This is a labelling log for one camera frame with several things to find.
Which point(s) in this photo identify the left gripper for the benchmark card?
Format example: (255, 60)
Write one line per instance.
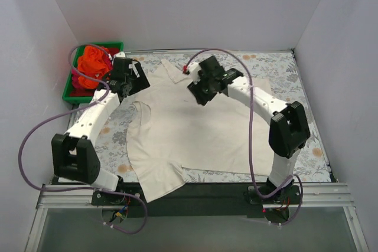
(137, 76)

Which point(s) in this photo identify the green plastic bin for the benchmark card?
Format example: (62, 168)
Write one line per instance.
(68, 97)

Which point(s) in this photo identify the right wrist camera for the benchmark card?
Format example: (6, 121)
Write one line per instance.
(192, 70)

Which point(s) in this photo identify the cream t shirt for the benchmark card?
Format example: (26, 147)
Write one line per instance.
(171, 132)

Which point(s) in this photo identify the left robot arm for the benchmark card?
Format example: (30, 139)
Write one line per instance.
(74, 155)

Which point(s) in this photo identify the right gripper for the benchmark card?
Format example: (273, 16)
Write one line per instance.
(200, 92)

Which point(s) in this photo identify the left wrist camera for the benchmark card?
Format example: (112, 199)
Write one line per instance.
(120, 54)

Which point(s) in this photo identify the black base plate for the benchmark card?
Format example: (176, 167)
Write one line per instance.
(203, 199)

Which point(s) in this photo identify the orange t shirt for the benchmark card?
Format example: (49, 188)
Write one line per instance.
(93, 63)

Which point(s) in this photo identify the aluminium frame rail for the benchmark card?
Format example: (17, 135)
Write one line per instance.
(325, 220)

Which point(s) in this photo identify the floral table mat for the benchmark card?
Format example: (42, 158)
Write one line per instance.
(286, 84)

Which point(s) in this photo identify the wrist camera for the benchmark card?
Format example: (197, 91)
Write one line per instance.
(120, 54)
(192, 70)

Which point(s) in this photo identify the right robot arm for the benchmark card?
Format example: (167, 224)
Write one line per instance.
(287, 122)

